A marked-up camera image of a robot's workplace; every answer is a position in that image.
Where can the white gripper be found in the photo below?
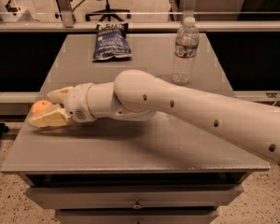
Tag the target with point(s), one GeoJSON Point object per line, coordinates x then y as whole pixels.
{"type": "Point", "coordinates": [76, 103]}

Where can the orange fruit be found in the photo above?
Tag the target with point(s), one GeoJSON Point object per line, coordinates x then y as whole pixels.
{"type": "Point", "coordinates": [41, 106]}

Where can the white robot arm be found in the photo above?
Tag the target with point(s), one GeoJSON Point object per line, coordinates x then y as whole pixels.
{"type": "Point", "coordinates": [137, 95]}

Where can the clear plastic water bottle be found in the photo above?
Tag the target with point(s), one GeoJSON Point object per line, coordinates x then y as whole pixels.
{"type": "Point", "coordinates": [186, 46]}

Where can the blue chip bag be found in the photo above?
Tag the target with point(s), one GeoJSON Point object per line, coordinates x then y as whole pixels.
{"type": "Point", "coordinates": [111, 41]}

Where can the upper grey drawer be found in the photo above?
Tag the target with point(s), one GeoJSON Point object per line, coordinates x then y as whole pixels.
{"type": "Point", "coordinates": [124, 196]}

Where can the grey drawer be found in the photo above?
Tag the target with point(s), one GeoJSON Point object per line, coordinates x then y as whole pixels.
{"type": "Point", "coordinates": [124, 196]}
{"type": "Point", "coordinates": [149, 216]}

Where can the grey drawer cabinet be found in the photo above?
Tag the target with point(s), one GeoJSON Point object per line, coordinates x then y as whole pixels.
{"type": "Point", "coordinates": [163, 151]}

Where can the lower grey drawer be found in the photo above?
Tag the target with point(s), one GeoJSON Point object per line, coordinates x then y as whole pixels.
{"type": "Point", "coordinates": [149, 216]}

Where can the grey metal desk leg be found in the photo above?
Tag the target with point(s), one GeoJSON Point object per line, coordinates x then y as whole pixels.
{"type": "Point", "coordinates": [66, 13]}

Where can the round metal drawer knob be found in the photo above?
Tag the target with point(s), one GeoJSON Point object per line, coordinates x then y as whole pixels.
{"type": "Point", "coordinates": [137, 206]}

